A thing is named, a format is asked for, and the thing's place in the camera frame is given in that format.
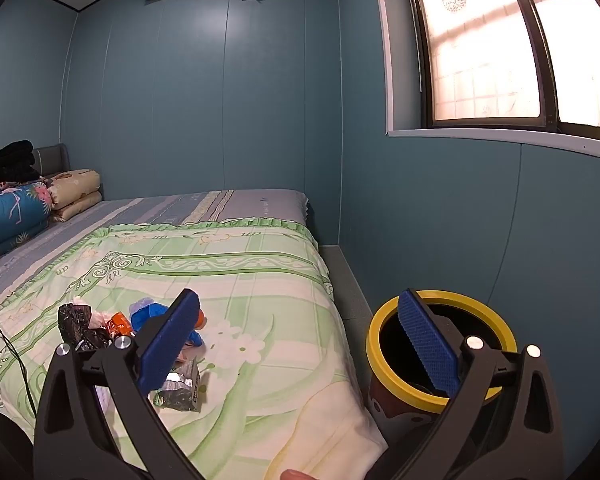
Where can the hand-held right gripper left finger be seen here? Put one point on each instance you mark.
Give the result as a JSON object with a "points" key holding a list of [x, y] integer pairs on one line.
{"points": [[172, 330]]}

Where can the person's right hand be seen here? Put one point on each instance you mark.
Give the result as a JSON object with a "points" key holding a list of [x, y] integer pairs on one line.
{"points": [[297, 475]]}

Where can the grey padded headboard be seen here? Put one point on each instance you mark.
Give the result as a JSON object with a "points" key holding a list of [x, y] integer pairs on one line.
{"points": [[52, 157]]}

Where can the beige stacked pillows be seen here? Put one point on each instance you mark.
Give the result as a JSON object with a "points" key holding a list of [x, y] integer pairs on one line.
{"points": [[75, 190]]}

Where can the blue plastic wrapper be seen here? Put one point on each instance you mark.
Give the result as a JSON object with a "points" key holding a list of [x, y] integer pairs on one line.
{"points": [[147, 312]]}

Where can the yellow-rimmed dark waste bin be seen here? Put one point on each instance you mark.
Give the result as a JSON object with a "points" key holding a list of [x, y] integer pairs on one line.
{"points": [[380, 332]]}

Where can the grey striped bedsheet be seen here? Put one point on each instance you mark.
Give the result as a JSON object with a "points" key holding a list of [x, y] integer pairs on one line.
{"points": [[205, 204]]}

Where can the green patterned blanket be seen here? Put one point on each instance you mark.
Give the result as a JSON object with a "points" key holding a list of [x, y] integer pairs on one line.
{"points": [[260, 300]]}

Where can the blue floral quilt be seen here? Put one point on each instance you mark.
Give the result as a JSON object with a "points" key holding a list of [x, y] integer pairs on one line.
{"points": [[15, 210]]}

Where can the orange snack wrapper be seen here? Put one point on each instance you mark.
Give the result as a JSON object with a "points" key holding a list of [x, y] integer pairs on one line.
{"points": [[118, 325]]}

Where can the silver foil wrapper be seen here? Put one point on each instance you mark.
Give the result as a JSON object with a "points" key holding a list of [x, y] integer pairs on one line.
{"points": [[180, 390]]}

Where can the grey bed frame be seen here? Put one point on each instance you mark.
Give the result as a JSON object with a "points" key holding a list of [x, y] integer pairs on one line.
{"points": [[342, 290]]}

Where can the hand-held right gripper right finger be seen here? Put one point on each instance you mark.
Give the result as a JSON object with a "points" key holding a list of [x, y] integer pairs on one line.
{"points": [[427, 340]]}

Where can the dark framed window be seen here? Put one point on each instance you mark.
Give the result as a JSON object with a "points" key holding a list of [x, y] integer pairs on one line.
{"points": [[480, 60]]}

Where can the black folded clothes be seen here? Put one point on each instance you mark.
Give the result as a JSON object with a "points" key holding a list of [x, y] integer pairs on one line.
{"points": [[7, 165]]}

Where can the black plastic bag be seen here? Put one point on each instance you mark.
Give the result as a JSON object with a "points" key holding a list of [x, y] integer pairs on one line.
{"points": [[75, 322]]}

